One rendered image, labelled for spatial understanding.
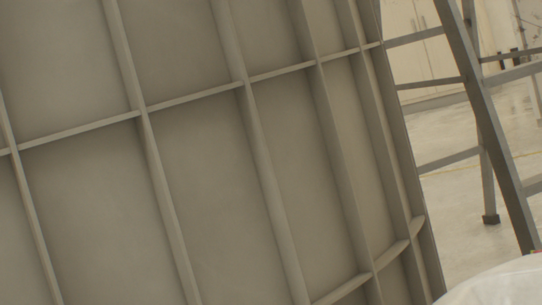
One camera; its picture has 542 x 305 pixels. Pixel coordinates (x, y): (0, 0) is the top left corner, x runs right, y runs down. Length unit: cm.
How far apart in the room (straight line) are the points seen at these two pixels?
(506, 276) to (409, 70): 712
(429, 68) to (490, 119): 608
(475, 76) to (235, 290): 129
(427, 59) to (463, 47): 603
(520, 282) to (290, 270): 38
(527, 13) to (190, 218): 373
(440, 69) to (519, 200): 612
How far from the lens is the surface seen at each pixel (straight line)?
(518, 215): 247
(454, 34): 254
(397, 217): 175
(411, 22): 855
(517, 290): 152
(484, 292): 153
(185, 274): 130
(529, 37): 491
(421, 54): 855
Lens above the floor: 79
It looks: 5 degrees down
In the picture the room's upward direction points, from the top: 15 degrees counter-clockwise
